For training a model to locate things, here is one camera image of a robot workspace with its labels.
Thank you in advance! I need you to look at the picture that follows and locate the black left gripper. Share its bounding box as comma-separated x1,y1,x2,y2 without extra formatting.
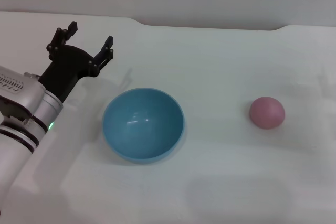
39,21,114,103

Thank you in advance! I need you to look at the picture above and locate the blue bowl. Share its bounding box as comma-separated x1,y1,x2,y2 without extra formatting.
101,87,186,166

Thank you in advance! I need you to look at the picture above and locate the pink peach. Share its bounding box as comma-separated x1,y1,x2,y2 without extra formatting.
249,97,286,130

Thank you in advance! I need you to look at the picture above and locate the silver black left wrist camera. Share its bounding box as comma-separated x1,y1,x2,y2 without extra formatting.
0,65,45,114

